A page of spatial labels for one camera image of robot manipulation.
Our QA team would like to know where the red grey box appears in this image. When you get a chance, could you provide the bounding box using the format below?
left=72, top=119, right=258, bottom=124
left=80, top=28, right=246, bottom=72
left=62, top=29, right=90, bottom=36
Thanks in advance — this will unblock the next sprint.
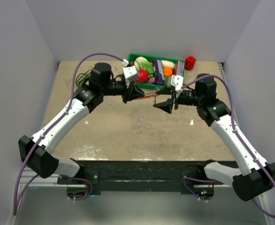
left=174, top=60, right=185, bottom=77

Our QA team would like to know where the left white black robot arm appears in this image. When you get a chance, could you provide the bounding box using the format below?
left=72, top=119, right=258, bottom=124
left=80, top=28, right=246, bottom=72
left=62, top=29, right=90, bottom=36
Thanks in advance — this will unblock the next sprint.
left=18, top=62, right=145, bottom=184

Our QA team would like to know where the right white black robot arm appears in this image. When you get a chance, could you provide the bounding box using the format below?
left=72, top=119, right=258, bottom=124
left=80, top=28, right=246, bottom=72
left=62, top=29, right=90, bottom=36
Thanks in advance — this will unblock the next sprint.
left=154, top=74, right=275, bottom=202

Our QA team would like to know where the green plastic bin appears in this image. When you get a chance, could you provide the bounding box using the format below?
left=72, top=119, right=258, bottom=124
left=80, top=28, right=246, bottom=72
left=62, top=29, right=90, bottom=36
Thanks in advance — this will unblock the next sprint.
left=128, top=53, right=184, bottom=90

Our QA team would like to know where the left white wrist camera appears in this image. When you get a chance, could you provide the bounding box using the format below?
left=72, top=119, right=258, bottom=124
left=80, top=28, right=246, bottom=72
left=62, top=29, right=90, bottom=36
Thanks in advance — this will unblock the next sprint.
left=122, top=59, right=140, bottom=82

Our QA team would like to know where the purple sweet potato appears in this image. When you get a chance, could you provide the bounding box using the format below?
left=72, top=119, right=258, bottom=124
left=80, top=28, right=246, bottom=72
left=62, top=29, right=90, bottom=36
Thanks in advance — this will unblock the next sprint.
left=147, top=77, right=155, bottom=84

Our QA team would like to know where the red bell pepper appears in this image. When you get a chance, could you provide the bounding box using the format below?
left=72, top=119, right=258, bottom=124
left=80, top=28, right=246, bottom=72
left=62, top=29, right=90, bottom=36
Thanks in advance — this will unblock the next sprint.
left=184, top=56, right=197, bottom=70

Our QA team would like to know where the white green cabbage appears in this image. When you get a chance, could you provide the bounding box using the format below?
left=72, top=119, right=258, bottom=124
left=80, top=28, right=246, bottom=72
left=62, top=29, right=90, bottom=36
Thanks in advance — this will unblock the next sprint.
left=134, top=56, right=154, bottom=74

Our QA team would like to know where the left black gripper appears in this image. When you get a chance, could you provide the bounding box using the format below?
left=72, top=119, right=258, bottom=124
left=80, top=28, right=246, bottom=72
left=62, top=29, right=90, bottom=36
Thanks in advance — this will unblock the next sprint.
left=102, top=79, right=145, bottom=105

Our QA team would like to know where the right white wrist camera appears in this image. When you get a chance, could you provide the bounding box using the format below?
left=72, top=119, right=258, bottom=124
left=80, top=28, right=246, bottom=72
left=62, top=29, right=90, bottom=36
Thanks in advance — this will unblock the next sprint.
left=167, top=75, right=183, bottom=93

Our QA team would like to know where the black base frame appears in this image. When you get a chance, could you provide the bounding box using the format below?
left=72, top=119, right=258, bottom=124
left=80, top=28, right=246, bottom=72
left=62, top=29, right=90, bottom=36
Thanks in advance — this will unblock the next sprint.
left=28, top=159, right=248, bottom=196

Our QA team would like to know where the green vegetable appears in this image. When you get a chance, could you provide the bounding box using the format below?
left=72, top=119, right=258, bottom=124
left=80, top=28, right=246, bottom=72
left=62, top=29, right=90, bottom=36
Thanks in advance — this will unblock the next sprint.
left=164, top=76, right=169, bottom=86

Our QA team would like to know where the orange fruit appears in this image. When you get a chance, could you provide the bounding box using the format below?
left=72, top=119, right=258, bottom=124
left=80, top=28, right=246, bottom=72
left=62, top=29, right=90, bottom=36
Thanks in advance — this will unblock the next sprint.
left=163, top=67, right=173, bottom=77

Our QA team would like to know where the red apple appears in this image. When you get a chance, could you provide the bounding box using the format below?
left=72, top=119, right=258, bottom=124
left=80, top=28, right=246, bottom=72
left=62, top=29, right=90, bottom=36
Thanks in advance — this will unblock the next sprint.
left=135, top=69, right=149, bottom=83

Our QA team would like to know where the purple white box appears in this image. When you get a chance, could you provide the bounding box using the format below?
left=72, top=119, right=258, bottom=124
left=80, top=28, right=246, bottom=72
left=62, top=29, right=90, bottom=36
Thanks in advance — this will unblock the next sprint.
left=153, top=58, right=165, bottom=85

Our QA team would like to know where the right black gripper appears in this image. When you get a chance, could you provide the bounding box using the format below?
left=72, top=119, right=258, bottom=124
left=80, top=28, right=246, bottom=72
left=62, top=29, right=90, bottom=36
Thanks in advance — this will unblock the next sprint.
left=153, top=84, right=203, bottom=113

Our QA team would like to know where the green spring onion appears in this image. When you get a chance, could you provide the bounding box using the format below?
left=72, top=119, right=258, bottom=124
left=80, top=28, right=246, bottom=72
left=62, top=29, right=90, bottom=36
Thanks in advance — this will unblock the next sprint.
left=75, top=70, right=91, bottom=87

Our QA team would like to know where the white radish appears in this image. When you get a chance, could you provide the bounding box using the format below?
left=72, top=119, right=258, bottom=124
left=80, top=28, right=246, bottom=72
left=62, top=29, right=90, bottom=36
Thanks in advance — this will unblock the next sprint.
left=161, top=60, right=175, bottom=70

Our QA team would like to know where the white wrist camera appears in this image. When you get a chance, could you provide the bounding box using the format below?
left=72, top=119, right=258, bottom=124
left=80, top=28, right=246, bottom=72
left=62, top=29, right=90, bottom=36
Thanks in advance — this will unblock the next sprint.
left=167, top=75, right=183, bottom=93
left=122, top=59, right=140, bottom=82

